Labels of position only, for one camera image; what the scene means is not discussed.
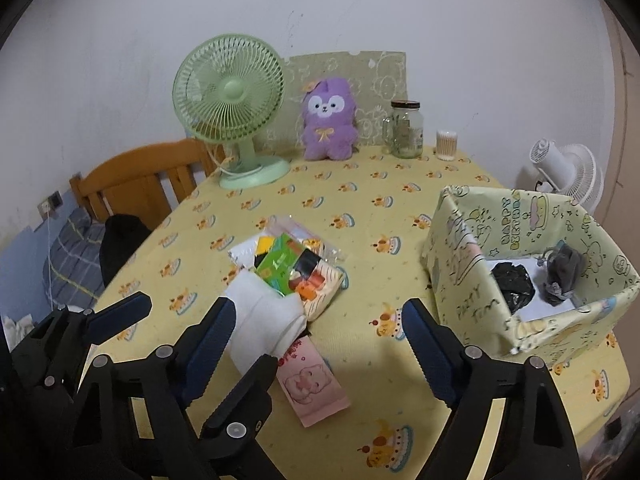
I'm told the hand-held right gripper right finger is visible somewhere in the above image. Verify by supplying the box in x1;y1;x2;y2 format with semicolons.
401;299;583;480

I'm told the white standing fan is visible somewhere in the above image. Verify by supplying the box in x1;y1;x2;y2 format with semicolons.
530;139;605;213

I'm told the cotton swab container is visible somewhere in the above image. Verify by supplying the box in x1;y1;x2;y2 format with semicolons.
436;131;459;162

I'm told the grey cloth bundle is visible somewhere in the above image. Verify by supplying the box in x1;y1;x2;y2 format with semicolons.
537;242;583;307

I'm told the beige striped pouch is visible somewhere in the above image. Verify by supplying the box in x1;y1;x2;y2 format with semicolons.
300;260;346;322

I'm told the yellow printed tablecloth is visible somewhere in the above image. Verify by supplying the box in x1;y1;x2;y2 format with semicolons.
77;145;632;480

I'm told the blue plaid blanket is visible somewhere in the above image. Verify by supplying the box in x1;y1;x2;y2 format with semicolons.
42;207;108;306

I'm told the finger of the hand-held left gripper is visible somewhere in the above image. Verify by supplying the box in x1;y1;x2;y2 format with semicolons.
82;292;152;348
199;354;279;457

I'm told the black cloth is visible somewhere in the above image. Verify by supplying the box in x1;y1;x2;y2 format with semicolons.
99;214;153;286

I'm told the clear plastic zip bag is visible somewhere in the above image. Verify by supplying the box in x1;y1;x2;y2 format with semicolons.
229;214;347;281

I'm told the black and orange packet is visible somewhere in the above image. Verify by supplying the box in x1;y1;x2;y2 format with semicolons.
292;250;323;302

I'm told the white fan cable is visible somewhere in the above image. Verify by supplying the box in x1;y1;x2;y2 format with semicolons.
209;142;261;181

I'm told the pink printed tissue packet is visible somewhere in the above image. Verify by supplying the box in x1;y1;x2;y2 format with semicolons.
276;336;351;428

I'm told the wooden chair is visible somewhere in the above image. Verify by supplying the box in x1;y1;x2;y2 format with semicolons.
70;139;226;223

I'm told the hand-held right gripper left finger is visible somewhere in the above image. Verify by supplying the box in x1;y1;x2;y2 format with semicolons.
75;299;237;480

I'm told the beige patterned cushion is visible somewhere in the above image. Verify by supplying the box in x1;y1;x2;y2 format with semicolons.
260;51;408;150

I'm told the black plastic bag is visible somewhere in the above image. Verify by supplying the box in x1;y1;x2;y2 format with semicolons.
490;261;537;313

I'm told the white crumpled cloth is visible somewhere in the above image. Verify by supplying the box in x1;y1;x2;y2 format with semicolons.
0;312;36;351

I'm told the glass jar with black lid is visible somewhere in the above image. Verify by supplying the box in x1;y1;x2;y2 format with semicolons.
390;101;425;158

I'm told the green table fan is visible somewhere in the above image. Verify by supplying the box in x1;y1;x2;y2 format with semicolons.
172;34;292;191

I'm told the white towel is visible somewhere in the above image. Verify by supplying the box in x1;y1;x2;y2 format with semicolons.
222;270;307;376

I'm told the green packet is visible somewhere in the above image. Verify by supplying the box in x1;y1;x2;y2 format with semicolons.
255;232;303;293

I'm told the purple plush toy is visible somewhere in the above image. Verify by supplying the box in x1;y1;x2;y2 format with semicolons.
299;77;360;162

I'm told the paper-wrapped cardboard box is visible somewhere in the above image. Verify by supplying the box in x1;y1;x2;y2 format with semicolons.
424;185;640;368

